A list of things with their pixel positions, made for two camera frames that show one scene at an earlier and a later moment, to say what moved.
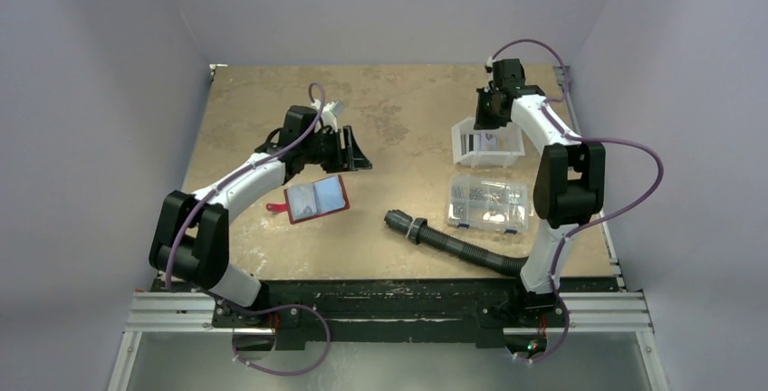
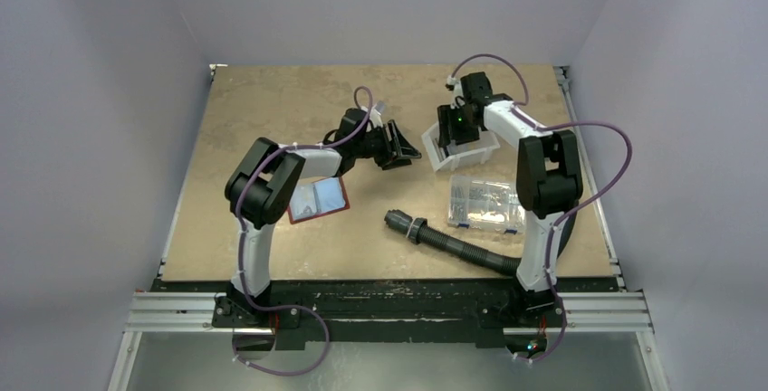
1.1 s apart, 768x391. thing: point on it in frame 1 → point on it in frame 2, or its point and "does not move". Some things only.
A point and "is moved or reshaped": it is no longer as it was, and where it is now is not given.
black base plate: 398,314 does not move
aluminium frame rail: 624,311 does not move
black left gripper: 346,159 → 388,159
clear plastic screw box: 486,204 does not move
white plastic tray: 494,147 is moved or reshaped
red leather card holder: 313,200 does not move
